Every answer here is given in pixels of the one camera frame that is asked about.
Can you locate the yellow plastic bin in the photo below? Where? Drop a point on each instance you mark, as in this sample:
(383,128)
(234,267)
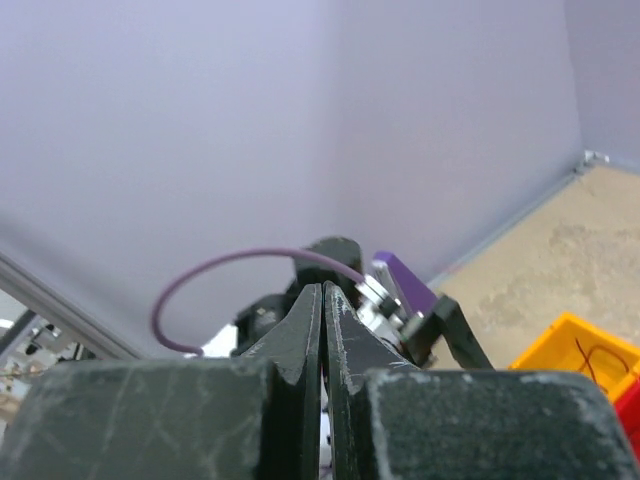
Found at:
(575,345)

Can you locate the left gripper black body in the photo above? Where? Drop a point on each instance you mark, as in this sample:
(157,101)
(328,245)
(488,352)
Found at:
(418,336)

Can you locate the red plastic bin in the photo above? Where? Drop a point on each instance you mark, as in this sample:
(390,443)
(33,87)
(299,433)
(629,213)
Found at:
(628,410)

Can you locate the purple holder block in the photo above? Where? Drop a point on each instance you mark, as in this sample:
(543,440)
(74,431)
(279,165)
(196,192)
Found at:
(414,295)

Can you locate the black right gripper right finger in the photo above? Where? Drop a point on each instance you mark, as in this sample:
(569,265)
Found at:
(391,420)

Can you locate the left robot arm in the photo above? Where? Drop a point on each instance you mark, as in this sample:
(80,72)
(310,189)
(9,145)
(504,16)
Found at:
(335,259)

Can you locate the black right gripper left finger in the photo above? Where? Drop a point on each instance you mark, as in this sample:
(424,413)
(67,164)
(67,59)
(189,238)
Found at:
(256,416)

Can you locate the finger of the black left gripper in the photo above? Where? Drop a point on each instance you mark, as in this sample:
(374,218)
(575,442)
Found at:
(458,335)

